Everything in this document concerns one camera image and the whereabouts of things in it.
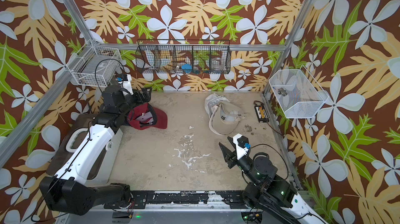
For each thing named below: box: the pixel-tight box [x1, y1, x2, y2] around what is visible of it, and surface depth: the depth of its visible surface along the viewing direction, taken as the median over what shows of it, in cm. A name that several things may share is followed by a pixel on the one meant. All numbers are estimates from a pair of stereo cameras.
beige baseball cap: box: [208, 102, 246, 136], surface depth 100 cm
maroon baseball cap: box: [127, 102, 168, 131], surface depth 103 cm
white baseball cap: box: [204, 92, 231, 122], surface depth 110 cm
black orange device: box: [254, 105, 270, 123], surface depth 108 cm
